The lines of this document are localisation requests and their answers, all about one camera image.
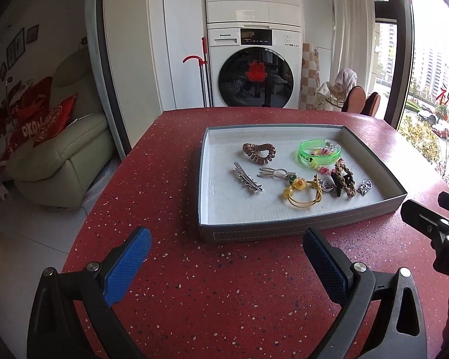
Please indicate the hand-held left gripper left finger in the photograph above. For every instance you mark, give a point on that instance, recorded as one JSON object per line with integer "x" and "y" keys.
{"x": 129, "y": 269}

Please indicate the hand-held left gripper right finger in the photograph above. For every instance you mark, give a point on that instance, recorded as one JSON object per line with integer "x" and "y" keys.
{"x": 323, "y": 265}

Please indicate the grey jewelry tray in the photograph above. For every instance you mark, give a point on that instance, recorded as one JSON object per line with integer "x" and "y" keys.
{"x": 228, "y": 202}

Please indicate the silver star hair clip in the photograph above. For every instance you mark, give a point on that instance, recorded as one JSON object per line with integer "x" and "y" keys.
{"x": 247, "y": 178}

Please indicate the silver bunny hair clip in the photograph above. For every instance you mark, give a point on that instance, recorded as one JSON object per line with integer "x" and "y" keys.
{"x": 275, "y": 172}

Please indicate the green translucent bangle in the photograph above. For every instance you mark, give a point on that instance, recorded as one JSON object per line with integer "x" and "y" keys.
{"x": 305, "y": 153}

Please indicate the brown round-back chair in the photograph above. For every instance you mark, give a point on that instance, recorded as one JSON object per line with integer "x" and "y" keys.
{"x": 353, "y": 99}
{"x": 372, "y": 104}

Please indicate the cream leather sofa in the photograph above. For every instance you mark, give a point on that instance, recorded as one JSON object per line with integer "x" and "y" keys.
{"x": 67, "y": 157}

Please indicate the white towel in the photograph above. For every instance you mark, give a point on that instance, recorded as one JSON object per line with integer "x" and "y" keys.
{"x": 346, "y": 78}

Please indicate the red printed cushion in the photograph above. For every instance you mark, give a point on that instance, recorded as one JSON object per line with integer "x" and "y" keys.
{"x": 56, "y": 119}
{"x": 26, "y": 123}

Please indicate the checkered cloth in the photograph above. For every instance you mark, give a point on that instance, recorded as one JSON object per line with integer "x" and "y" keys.
{"x": 308, "y": 78}

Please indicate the white cabinet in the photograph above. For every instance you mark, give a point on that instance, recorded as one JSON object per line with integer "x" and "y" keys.
{"x": 146, "y": 45}

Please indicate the white washing machine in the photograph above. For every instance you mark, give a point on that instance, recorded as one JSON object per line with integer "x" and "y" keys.
{"x": 224, "y": 56}

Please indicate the small dark picture frame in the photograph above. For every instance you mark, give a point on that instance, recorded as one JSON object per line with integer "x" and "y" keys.
{"x": 32, "y": 33}
{"x": 3, "y": 71}

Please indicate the large dark picture frame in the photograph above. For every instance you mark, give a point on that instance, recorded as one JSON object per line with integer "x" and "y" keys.
{"x": 15, "y": 48}

